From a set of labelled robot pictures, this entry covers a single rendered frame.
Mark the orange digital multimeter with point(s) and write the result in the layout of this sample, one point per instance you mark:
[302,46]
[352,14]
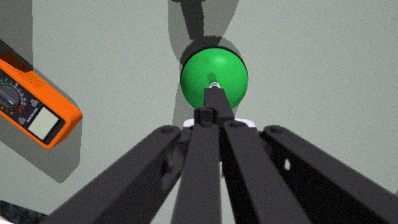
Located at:
[32,105]

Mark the green dome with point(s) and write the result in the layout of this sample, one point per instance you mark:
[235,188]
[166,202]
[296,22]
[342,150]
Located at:
[214,67]

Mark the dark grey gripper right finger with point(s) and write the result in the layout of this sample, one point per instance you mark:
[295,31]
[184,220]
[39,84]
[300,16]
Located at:
[329,191]

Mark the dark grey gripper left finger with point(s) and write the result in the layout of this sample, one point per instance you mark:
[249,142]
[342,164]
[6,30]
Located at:
[133,188]

